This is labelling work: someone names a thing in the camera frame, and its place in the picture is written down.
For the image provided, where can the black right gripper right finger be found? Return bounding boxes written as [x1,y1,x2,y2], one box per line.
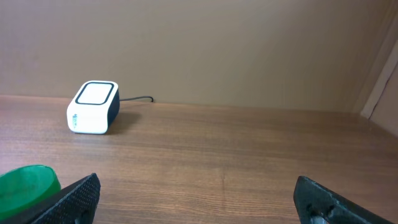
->
[294,176,392,224]

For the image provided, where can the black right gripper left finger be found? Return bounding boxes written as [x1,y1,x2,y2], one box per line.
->
[1,173,101,224]

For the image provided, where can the green lid jar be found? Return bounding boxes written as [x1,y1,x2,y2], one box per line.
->
[1,164,61,220]

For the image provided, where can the white barcode scanner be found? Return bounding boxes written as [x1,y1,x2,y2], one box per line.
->
[67,80,120,134]

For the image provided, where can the black scanner cable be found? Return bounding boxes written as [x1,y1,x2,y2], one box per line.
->
[119,95,154,103]

